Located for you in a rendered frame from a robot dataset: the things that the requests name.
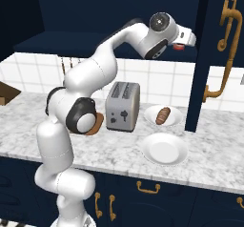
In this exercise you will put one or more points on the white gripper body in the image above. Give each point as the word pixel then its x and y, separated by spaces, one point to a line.
pixel 191 37

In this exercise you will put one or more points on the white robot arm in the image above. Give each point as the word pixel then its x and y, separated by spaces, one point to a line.
pixel 95 68

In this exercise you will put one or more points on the red jam jar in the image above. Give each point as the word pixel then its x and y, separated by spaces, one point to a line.
pixel 178 46

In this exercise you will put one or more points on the navy cabinet door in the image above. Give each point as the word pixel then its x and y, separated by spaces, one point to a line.
pixel 211 30
pixel 118 202
pixel 19 21
pixel 101 183

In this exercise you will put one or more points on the brown croissant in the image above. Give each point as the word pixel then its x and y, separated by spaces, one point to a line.
pixel 163 115

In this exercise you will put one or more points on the wooden cutting board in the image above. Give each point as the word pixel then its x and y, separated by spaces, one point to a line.
pixel 97 124

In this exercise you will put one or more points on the navy lower cabinet door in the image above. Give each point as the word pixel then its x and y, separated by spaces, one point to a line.
pixel 101 183
pixel 118 202

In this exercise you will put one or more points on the white plate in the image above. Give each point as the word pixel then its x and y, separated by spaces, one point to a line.
pixel 149 114
pixel 165 149

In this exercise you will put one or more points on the silver toaster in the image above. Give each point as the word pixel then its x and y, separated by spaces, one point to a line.
pixel 122 110

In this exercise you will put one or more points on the brown hanging tools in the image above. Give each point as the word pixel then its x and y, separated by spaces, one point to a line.
pixel 64 66

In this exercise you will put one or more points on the navy drawer front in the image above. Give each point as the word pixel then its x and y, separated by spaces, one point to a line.
pixel 219 208
pixel 165 205

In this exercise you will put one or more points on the brown open box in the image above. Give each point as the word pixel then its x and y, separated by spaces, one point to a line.
pixel 7 94

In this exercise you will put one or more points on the navy drawer stack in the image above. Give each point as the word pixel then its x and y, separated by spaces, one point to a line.
pixel 16 186

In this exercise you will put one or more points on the navy wall cabinet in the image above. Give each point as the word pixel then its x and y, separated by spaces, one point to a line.
pixel 79 21

